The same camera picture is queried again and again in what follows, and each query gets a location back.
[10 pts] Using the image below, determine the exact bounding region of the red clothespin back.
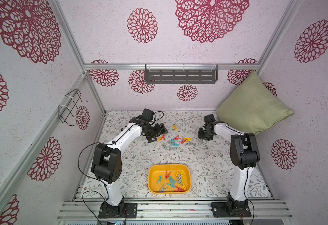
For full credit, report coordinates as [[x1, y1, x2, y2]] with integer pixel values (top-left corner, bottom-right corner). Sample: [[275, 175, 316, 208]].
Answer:
[[165, 171, 171, 180]]

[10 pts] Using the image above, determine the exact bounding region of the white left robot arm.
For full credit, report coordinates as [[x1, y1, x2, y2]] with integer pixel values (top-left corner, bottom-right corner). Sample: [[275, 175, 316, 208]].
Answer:
[[91, 116, 168, 214]]

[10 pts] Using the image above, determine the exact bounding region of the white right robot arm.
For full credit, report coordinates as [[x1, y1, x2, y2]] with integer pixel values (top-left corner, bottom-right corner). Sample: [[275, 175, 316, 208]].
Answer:
[[198, 114, 260, 216]]

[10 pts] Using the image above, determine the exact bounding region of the yellow plastic storage tray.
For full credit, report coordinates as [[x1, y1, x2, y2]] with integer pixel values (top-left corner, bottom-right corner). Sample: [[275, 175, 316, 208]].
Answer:
[[148, 164, 192, 194]]

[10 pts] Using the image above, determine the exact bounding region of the grey clothespin pile left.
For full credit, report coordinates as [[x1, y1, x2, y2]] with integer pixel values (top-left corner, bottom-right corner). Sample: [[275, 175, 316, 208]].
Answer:
[[161, 144, 170, 150]]

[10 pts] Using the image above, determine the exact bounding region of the green square pillow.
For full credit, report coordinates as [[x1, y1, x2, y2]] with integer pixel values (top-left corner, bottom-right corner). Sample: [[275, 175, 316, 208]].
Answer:
[[216, 71, 294, 135]]

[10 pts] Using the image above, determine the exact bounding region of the red clothespin near tray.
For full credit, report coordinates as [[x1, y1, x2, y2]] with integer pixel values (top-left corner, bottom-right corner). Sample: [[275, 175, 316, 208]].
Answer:
[[174, 187, 184, 192]]

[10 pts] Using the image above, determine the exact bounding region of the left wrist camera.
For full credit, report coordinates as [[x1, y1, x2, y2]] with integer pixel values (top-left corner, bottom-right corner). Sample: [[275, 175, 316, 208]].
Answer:
[[141, 108, 155, 122]]

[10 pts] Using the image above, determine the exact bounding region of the grey wall shelf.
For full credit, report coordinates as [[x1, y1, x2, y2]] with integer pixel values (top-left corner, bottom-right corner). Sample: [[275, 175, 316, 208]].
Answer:
[[144, 65, 218, 84]]

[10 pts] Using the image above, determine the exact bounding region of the black wire wall rack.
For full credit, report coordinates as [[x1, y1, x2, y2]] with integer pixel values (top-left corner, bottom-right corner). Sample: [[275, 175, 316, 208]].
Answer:
[[58, 88, 87, 127]]

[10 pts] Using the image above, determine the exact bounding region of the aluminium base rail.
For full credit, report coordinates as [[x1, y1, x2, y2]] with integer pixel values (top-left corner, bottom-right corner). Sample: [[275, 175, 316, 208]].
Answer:
[[57, 200, 293, 222]]

